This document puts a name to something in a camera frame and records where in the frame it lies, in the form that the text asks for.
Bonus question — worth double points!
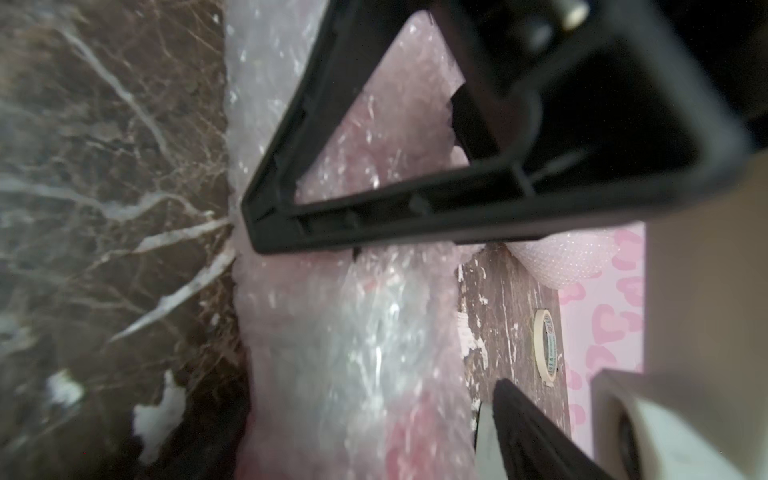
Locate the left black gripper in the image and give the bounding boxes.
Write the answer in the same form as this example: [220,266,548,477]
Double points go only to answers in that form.
[431,1,767,149]

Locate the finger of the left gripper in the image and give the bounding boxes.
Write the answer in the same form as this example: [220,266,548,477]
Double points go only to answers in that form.
[240,1,753,254]

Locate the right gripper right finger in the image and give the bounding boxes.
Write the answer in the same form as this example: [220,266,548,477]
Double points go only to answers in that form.
[492,379,610,480]

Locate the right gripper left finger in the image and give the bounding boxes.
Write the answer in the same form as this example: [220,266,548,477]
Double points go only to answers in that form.
[134,383,250,479]

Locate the tape roll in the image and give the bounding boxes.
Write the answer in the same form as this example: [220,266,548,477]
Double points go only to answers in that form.
[533,309,559,387]

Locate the bubble wrap sheet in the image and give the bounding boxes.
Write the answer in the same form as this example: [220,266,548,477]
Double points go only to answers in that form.
[224,1,475,479]
[506,229,619,290]

